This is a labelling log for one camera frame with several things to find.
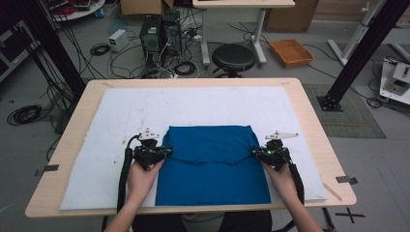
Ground black aluminium frame post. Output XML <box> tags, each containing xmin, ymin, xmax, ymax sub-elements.
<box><xmin>6</xmin><ymin>0</ymin><xmax>87</xmax><ymax>99</ymax></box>
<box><xmin>316</xmin><ymin>0</ymin><xmax>410</xmax><ymax>113</ymax></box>

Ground orange tray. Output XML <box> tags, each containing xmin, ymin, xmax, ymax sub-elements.
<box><xmin>269</xmin><ymin>38</ymin><xmax>314</xmax><ymax>69</ymax></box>

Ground person's legs in black trousers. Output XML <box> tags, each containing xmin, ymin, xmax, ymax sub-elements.
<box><xmin>131</xmin><ymin>210</ymin><xmax>274</xmax><ymax>232</ymax></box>

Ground large black cable coil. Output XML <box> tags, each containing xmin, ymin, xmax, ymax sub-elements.
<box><xmin>6</xmin><ymin>103</ymin><xmax>44</xmax><ymax>127</ymax></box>

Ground grey floor mat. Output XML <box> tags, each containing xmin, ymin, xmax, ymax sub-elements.
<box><xmin>303</xmin><ymin>83</ymin><xmax>387</xmax><ymax>140</ymax></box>

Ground black computer tower green label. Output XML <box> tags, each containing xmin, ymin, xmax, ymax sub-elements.
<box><xmin>139</xmin><ymin>14</ymin><xmax>164</xmax><ymax>71</ymax></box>

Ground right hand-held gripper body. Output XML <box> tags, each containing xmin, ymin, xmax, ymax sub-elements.
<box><xmin>261</xmin><ymin>130</ymin><xmax>300</xmax><ymax>172</ymax></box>

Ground open brown cardboard box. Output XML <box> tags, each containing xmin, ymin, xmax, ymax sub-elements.
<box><xmin>120</xmin><ymin>0</ymin><xmax>176</xmax><ymax>17</ymax></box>

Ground white box device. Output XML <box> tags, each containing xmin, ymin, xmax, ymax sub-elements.
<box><xmin>108</xmin><ymin>28</ymin><xmax>130</xmax><ymax>52</ymax></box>

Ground person's left hand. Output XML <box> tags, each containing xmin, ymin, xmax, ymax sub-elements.
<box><xmin>127</xmin><ymin>159</ymin><xmax>165</xmax><ymax>208</ymax></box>

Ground black sleeved gripper cable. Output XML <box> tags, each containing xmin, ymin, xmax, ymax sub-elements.
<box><xmin>116</xmin><ymin>132</ymin><xmax>143</xmax><ymax>215</ymax></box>
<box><xmin>287</xmin><ymin>161</ymin><xmax>306</xmax><ymax>206</ymax></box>

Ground white felt mat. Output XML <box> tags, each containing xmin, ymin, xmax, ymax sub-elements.
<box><xmin>59</xmin><ymin>86</ymin><xmax>329</xmax><ymax>211</ymax></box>

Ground black round stool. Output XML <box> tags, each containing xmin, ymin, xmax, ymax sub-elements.
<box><xmin>211</xmin><ymin>43</ymin><xmax>256</xmax><ymax>79</ymax></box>

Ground black sleeved left gripper cable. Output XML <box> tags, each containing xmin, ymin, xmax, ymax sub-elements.
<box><xmin>116</xmin><ymin>132</ymin><xmax>143</xmax><ymax>215</ymax></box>

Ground black tape cross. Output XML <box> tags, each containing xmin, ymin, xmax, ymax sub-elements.
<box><xmin>335</xmin><ymin>207</ymin><xmax>366</xmax><ymax>224</ymax></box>

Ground white metal stand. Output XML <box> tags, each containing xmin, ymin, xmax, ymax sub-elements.
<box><xmin>327</xmin><ymin>0</ymin><xmax>388</xmax><ymax>67</ymax></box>

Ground grey tape strip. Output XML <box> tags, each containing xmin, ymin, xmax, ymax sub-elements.
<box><xmin>34</xmin><ymin>163</ymin><xmax>61</xmax><ymax>178</ymax></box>
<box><xmin>335</xmin><ymin>175</ymin><xmax>359</xmax><ymax>186</ymax></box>

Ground thin wooden stick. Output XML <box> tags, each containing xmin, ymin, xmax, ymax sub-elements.
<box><xmin>322</xmin><ymin>182</ymin><xmax>343</xmax><ymax>203</ymax></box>

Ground black sleeved right gripper cable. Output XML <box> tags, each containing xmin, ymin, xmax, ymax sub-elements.
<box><xmin>287</xmin><ymin>161</ymin><xmax>306</xmax><ymax>206</ymax></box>

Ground round white table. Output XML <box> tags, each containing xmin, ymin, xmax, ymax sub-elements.
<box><xmin>47</xmin><ymin>0</ymin><xmax>106</xmax><ymax>23</ymax></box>

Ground white flat device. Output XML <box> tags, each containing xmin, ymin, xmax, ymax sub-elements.
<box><xmin>379</xmin><ymin>57</ymin><xmax>410</xmax><ymax>106</ymax></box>

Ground small black cable coil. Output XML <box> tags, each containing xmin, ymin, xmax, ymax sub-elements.
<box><xmin>173</xmin><ymin>60</ymin><xmax>198</xmax><ymax>77</ymax></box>
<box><xmin>89</xmin><ymin>42</ymin><xmax>112</xmax><ymax>57</ymax></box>

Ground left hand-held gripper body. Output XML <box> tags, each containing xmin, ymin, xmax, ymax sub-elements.
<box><xmin>132</xmin><ymin>128</ymin><xmax>169</xmax><ymax>171</ymax></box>

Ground blue T-shirt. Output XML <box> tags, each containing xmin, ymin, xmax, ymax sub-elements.
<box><xmin>155</xmin><ymin>125</ymin><xmax>273</xmax><ymax>207</ymax></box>

